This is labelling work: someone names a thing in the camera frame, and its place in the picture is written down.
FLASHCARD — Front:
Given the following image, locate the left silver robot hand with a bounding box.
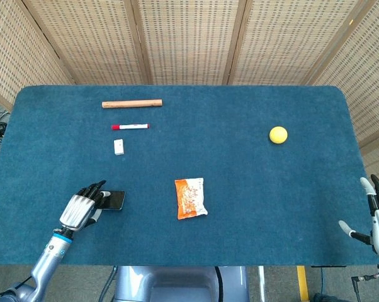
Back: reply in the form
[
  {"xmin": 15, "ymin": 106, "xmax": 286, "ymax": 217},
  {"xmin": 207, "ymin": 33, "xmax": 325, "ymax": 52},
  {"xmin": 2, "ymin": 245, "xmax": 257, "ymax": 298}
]
[{"xmin": 59, "ymin": 179, "xmax": 113, "ymax": 233}]

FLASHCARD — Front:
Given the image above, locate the black smartphone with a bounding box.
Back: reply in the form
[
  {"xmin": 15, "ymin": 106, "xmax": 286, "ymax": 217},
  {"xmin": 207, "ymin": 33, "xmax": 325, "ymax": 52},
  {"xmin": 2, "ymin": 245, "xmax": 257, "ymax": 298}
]
[{"xmin": 96, "ymin": 190, "xmax": 127, "ymax": 211}]

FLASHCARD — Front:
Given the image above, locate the yellow floor strip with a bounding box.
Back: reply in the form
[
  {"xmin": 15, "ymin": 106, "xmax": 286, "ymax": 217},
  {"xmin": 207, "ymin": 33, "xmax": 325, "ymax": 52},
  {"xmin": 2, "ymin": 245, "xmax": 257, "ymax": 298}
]
[{"xmin": 297, "ymin": 266, "xmax": 310, "ymax": 301}]

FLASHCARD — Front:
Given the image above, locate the red and white marker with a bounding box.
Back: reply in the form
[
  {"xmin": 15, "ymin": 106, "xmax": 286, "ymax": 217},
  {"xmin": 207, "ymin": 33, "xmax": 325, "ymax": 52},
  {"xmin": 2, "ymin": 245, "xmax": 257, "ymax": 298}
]
[{"xmin": 111, "ymin": 123, "xmax": 150, "ymax": 131}]

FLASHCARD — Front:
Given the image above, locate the orange and white snack packet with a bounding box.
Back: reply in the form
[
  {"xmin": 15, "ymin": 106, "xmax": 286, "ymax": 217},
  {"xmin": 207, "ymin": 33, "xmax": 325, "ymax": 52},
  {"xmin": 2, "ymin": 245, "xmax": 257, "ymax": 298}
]
[{"xmin": 174, "ymin": 177, "xmax": 209, "ymax": 220}]

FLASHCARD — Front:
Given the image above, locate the wooden rod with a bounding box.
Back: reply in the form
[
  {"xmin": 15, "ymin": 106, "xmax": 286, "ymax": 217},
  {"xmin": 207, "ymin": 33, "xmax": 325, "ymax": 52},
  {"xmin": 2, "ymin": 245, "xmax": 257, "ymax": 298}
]
[{"xmin": 101, "ymin": 99, "xmax": 163, "ymax": 109}]

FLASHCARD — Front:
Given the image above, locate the grey robot torso base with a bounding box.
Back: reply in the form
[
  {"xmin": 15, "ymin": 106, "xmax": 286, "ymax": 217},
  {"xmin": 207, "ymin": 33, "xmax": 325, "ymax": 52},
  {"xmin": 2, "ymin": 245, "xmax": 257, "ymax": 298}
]
[{"xmin": 113, "ymin": 266, "xmax": 250, "ymax": 302}]

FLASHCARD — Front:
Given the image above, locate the yellow ball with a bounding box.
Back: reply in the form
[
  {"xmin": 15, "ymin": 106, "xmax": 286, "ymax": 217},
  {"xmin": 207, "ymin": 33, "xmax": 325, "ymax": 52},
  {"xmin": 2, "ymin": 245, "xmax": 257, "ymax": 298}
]
[{"xmin": 269, "ymin": 126, "xmax": 288, "ymax": 145}]

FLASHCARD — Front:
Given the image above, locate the blue table cloth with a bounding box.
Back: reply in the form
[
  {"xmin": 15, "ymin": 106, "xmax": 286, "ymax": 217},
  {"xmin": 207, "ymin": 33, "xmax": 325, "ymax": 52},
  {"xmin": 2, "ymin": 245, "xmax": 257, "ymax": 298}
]
[{"xmin": 0, "ymin": 84, "xmax": 379, "ymax": 268}]

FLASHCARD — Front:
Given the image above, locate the woven folding screen panel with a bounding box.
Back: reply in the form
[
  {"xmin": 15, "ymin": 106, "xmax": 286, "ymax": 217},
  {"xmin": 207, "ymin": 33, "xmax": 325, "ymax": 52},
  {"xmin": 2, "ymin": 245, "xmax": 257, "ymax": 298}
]
[
  {"xmin": 307, "ymin": 0, "xmax": 379, "ymax": 186},
  {"xmin": 222, "ymin": 0, "xmax": 366, "ymax": 86},
  {"xmin": 21, "ymin": 0, "xmax": 152, "ymax": 86},
  {"xmin": 0, "ymin": 0, "xmax": 76, "ymax": 111},
  {"xmin": 131, "ymin": 0, "xmax": 249, "ymax": 86}
]

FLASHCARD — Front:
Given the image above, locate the black cable with plug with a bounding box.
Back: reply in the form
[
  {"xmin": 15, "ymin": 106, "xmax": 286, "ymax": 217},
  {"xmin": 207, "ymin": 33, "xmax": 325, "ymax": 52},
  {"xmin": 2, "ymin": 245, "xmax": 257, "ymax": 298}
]
[{"xmin": 351, "ymin": 272, "xmax": 379, "ymax": 302}]

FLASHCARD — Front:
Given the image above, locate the black cable beside base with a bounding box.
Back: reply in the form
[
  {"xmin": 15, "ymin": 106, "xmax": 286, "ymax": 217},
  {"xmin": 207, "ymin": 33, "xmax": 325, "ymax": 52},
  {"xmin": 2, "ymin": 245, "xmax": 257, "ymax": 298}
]
[{"xmin": 98, "ymin": 266, "xmax": 119, "ymax": 302}]

